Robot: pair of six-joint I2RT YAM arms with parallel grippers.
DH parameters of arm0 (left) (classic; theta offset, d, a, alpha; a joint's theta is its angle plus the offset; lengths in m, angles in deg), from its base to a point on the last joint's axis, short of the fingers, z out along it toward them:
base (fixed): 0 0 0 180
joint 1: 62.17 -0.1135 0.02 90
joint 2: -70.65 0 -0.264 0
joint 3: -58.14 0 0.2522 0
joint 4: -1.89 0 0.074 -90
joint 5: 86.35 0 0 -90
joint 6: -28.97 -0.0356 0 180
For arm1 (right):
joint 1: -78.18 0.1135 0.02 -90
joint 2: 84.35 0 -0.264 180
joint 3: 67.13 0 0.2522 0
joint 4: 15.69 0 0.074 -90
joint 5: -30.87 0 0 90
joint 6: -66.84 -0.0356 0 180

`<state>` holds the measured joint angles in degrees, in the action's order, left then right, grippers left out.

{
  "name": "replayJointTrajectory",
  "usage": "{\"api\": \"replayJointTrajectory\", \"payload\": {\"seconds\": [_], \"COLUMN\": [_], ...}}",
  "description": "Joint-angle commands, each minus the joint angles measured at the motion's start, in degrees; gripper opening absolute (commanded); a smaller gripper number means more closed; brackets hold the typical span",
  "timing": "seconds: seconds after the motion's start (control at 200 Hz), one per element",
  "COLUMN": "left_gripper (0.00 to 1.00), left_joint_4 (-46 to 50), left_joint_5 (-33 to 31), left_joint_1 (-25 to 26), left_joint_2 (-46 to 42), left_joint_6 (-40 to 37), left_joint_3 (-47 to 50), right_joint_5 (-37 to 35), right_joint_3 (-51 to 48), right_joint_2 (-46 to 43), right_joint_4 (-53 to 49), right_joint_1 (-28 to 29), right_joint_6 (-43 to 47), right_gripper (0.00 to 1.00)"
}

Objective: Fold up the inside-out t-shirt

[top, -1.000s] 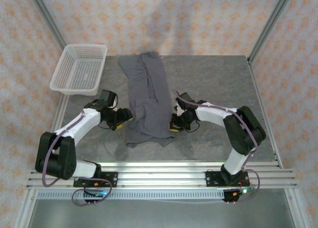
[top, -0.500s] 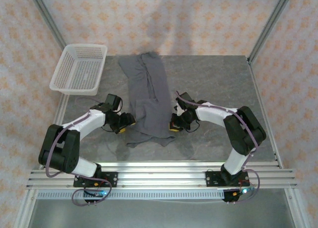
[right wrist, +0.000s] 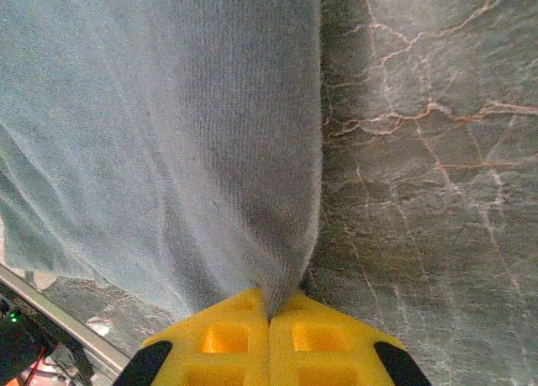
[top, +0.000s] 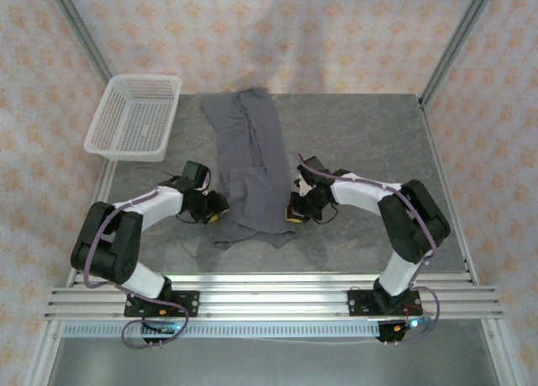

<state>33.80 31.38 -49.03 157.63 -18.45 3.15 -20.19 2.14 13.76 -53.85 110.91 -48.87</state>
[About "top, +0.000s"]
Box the grey t-shirt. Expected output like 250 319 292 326
199 86 298 252

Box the aluminium table side rail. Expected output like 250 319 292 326
419 103 478 286
66 158 117 286

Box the white perforated plastic basket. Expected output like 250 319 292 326
82 73 182 163

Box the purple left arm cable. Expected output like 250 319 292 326
82 166 211 350

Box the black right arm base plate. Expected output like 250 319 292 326
347 288 424 318

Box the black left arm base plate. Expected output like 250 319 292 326
124 290 200 319

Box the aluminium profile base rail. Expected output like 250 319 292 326
44 272 505 322

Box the white slotted cable duct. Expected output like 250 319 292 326
62 321 382 339

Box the small circuit board with LED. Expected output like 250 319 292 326
377 314 434 345
142 320 186 345

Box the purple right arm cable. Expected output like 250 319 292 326
296 153 442 345

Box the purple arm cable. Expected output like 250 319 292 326
82 166 211 350
296 153 442 345

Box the grey metal lower panel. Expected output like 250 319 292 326
48 337 499 386

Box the aluminium frame post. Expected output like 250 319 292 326
419 0 499 109
44 0 113 87

